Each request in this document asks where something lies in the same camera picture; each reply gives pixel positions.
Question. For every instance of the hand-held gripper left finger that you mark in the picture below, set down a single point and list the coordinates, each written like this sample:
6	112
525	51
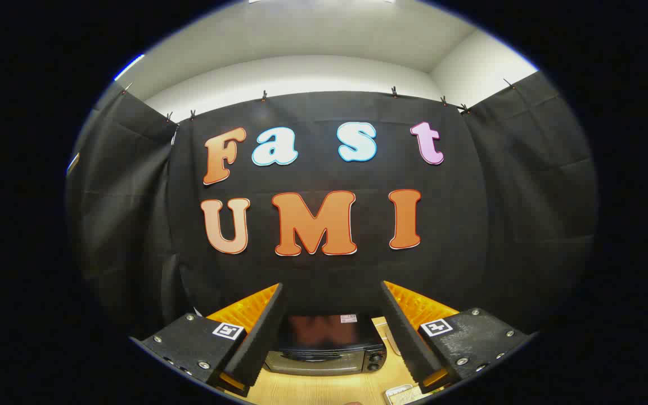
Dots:
265	332

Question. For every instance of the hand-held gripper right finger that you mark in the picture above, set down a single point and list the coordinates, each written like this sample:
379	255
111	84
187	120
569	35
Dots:
403	332

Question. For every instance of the black toaster oven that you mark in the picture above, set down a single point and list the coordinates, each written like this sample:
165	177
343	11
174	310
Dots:
329	337

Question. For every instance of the white rectangular tray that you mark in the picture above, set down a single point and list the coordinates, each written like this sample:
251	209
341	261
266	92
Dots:
398	394

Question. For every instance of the row of small black clips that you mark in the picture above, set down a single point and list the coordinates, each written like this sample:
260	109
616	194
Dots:
264	95

